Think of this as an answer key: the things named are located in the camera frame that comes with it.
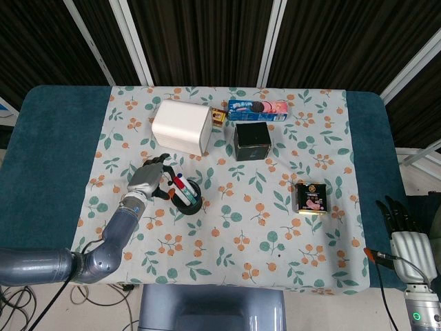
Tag looped floor cable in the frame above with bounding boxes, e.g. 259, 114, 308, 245
70, 283, 139, 331

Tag floral orange-fruit tablecloth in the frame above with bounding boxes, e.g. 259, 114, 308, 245
63, 85, 371, 297

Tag aluminium frame profile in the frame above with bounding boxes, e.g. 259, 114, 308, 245
394, 144, 441, 194

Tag small brown yellow box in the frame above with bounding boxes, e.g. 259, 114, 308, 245
210, 108, 227, 126

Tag blue cap marker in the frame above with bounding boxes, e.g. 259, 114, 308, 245
178, 172, 200, 199

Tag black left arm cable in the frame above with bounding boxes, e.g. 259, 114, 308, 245
27, 237, 105, 331

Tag white blue panel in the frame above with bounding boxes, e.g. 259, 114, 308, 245
0, 96, 20, 120

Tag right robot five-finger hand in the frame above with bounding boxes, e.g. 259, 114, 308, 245
363, 195, 436, 287

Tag white partition post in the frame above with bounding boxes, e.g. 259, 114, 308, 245
256, 0, 287, 88
63, 0, 115, 86
109, 0, 154, 86
380, 29, 441, 105

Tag black right hand cable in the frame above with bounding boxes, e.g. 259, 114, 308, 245
373, 252, 400, 331

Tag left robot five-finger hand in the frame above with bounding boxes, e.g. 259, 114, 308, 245
127, 153, 177, 201

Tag black gold luncheon meat tin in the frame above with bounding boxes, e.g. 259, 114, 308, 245
294, 181, 329, 217

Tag black floor cable bundle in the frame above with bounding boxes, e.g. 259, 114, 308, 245
0, 284, 37, 331

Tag black mesh pen holder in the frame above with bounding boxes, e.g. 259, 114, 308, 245
171, 181, 203, 217

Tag white plastic storage box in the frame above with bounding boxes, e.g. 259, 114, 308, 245
151, 99, 213, 157

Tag red-capped white marker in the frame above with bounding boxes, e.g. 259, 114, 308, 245
174, 175, 197, 207

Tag teal fabric table cover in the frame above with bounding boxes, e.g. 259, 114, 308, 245
0, 85, 414, 290

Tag blue pink cookie box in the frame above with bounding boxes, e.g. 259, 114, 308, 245
227, 99, 289, 123

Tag black cardboard cube box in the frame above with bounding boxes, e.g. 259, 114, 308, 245
233, 121, 272, 162

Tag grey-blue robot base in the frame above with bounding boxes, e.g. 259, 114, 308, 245
137, 284, 287, 331

